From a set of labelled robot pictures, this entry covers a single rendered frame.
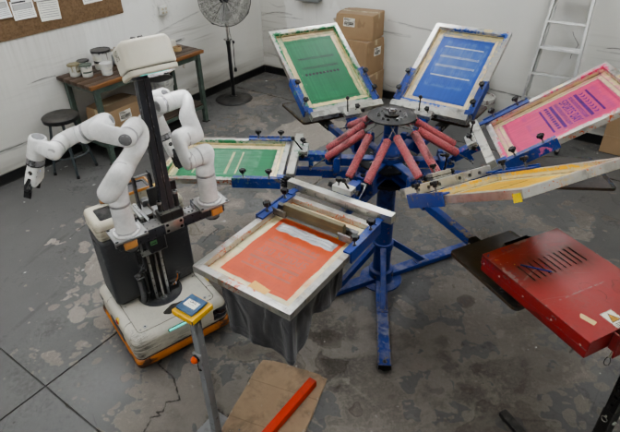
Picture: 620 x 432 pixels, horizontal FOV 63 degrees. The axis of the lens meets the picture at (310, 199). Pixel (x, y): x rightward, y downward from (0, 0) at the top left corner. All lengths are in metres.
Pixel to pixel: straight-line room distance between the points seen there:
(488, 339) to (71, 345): 2.71
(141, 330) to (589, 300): 2.38
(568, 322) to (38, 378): 2.95
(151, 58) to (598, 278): 2.03
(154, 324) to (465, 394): 1.88
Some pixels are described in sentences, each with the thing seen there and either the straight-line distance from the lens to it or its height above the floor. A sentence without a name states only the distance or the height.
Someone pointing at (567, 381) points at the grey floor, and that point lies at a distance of 3.53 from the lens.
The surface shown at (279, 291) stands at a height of 0.96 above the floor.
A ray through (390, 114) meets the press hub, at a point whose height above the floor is 1.32.
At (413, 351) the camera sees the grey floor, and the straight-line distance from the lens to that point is 3.42.
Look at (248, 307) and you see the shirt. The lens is 2.56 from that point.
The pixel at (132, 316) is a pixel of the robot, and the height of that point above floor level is 0.28.
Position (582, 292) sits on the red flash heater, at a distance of 2.36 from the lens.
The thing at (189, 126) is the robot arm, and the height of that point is 1.55.
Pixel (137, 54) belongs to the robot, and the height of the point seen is 1.98.
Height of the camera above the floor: 2.54
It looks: 32 degrees down
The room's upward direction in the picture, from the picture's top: 1 degrees counter-clockwise
